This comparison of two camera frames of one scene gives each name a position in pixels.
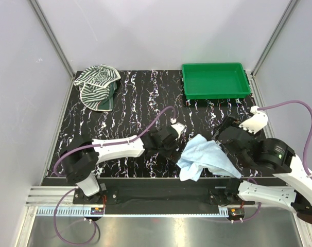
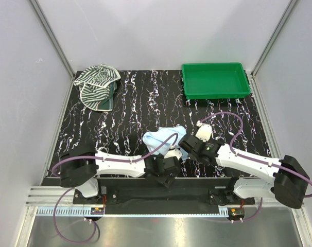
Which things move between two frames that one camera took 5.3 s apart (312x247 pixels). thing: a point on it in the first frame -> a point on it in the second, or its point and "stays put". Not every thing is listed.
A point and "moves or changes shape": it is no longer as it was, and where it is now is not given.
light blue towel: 199,154 moves or changes shape
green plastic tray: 215,81 stays put
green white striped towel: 97,85 stays put
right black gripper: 224,121 -> 190,155
